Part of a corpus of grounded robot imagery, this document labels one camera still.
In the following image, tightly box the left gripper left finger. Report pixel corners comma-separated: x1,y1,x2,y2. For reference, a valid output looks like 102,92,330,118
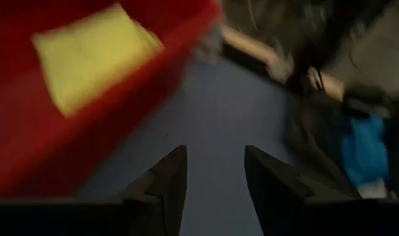
120,145,188,236

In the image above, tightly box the yellow garment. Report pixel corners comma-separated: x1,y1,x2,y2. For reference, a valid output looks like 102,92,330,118
31,3,165,118

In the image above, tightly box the black aluminium table frame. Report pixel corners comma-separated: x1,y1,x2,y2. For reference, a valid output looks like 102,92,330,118
221,41,287,87

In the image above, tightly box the blue table mat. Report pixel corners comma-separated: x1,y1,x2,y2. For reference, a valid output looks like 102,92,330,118
77,58,318,236

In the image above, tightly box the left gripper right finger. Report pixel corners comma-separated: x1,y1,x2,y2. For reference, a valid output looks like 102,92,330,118
244,145,315,236

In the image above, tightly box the white garment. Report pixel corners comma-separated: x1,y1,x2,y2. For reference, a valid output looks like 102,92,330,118
356,178,390,200

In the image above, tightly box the bright blue garment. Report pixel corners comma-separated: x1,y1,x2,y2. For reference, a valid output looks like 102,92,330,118
340,114,393,187

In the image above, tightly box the red plastic laundry bin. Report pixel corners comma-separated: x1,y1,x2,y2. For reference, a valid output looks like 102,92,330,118
0,0,223,201

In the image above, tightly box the dark grey garment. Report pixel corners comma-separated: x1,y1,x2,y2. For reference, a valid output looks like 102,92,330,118
283,94,363,199

